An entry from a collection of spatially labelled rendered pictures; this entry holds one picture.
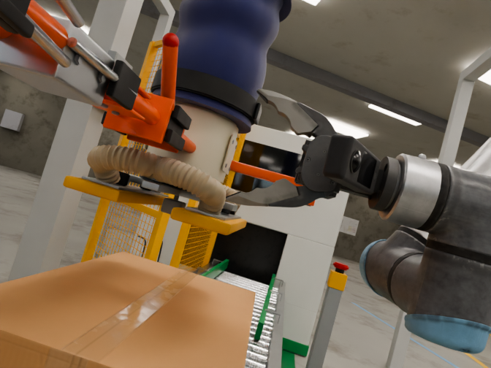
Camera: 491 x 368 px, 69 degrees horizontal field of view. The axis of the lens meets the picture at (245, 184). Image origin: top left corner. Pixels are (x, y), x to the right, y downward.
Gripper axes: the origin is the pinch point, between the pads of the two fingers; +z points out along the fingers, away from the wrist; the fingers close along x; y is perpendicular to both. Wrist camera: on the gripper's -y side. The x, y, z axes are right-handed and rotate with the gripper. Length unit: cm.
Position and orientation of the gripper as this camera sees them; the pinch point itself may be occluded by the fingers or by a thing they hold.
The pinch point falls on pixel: (240, 142)
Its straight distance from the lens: 46.8
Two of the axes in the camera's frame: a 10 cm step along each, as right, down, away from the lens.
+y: 0.8, 0.9, 9.9
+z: -9.6, -2.7, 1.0
